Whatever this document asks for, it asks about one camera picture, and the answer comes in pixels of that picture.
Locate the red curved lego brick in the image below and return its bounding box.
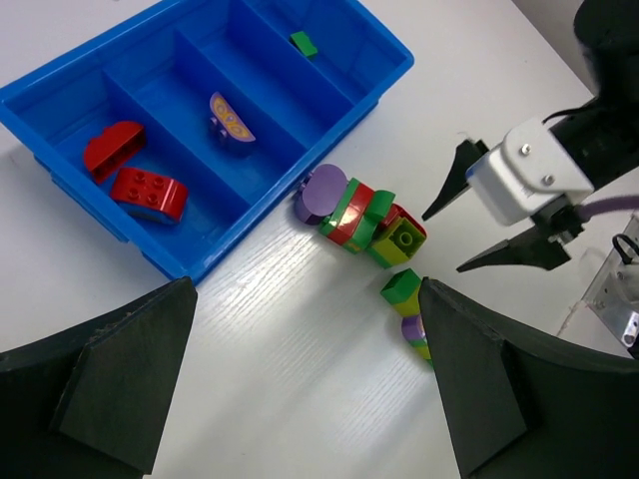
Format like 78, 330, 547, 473
83, 121, 147, 184

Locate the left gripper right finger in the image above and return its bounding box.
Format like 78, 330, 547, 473
419, 277, 638, 478

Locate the purple round lego brick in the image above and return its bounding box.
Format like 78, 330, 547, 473
294, 164, 348, 226

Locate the dark green lego brick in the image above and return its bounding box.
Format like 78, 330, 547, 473
289, 31, 319, 60

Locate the red flower lego brick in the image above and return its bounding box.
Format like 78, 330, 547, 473
110, 167, 189, 226

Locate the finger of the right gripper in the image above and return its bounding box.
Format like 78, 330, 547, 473
421, 139, 489, 222
456, 227, 584, 272

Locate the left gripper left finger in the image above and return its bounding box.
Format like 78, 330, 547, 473
1, 276, 198, 478

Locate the green red striped lego stack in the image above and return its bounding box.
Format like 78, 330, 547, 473
319, 178, 395, 254

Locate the lime green lego brick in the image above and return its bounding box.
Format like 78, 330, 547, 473
366, 217, 427, 268

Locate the green yellow lego stack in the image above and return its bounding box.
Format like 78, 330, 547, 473
380, 268, 432, 364

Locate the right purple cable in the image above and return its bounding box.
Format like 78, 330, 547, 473
581, 195, 639, 221

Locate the blue divided plastic bin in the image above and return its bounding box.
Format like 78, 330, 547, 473
1, 1, 414, 281

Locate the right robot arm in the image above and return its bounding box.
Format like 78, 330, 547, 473
422, 1, 638, 272

